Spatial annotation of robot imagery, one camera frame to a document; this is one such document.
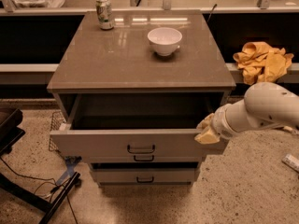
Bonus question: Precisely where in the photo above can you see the grey bottom drawer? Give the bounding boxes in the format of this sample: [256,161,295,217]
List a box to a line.
[91,169,199,185]

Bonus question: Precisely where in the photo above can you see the white box on floor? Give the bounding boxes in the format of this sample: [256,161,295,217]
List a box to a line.
[282,154,299,173]

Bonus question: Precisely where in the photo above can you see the grey top drawer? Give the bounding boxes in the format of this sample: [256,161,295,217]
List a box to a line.
[50,93,227,158]

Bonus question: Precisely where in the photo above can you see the grey middle drawer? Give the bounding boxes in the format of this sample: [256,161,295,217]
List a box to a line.
[82,154,204,163]

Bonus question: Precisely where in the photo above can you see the green white soda can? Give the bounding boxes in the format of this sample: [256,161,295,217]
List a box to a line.
[95,0,114,30]

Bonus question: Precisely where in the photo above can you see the blue tape strip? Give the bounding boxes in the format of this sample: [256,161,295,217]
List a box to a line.
[56,156,81,185]

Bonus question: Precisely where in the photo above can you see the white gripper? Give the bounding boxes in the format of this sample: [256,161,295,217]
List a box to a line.
[194,104,239,145]

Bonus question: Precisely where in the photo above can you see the crumpled yellow cloth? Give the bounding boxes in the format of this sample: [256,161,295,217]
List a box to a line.
[233,42,294,85]

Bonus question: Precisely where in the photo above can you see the black cable on floor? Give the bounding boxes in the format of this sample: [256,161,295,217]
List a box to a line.
[0,156,79,224]

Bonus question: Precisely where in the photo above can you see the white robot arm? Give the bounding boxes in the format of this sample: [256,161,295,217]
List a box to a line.
[194,82,299,145]

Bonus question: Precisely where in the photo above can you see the black metal stand base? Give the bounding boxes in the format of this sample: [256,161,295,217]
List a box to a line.
[0,109,85,224]

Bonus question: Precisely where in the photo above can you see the grey drawer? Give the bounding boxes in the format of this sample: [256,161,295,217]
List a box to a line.
[50,93,227,158]
[82,154,204,163]
[91,169,199,185]

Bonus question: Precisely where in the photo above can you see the grey drawer cabinet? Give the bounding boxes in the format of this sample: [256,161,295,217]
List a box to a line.
[47,9,237,189]

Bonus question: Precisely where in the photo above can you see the white ceramic bowl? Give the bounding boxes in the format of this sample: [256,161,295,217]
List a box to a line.
[148,27,182,56]

